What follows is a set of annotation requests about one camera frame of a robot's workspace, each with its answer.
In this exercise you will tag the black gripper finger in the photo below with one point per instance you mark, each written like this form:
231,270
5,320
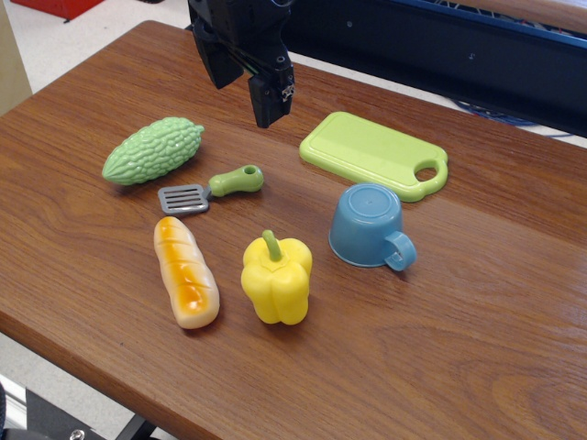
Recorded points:
269,102
222,69

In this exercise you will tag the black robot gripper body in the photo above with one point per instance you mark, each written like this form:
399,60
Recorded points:
251,30

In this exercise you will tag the grey spatula with green handle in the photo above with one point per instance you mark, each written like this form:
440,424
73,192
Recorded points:
195,198

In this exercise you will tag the light green cutting board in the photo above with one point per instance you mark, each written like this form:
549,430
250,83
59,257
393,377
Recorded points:
361,151

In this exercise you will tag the green toy bitter melon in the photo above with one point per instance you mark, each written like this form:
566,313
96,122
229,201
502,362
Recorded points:
153,151

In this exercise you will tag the blue plastic cup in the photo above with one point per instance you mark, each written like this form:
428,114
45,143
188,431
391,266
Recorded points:
368,230

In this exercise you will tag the red box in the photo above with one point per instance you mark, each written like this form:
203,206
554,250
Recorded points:
67,9

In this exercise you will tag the yellow toy bell pepper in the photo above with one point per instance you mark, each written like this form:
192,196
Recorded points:
276,278

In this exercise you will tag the toy bread loaf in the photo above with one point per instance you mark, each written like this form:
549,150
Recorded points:
191,285

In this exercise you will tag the black metal frame rail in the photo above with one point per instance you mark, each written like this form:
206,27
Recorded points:
473,55

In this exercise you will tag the black table base bracket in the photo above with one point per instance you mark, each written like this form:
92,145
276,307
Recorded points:
26,415

